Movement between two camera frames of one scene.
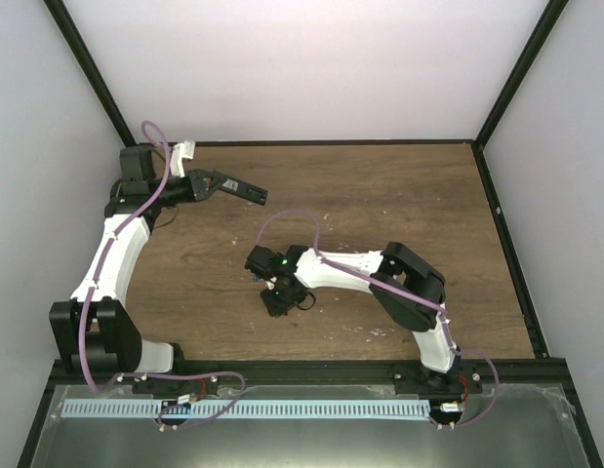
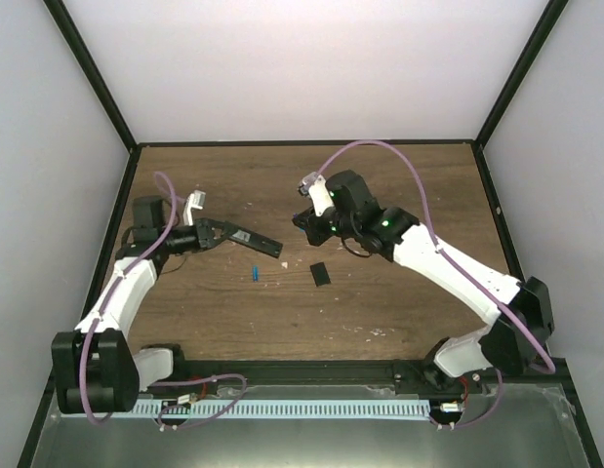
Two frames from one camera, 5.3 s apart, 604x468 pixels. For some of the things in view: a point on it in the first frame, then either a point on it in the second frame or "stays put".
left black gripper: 196,185 to 204,228
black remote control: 243,190 to 257,241
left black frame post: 92,74 stays put
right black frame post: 519,73 stays put
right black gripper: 277,309 to 316,236
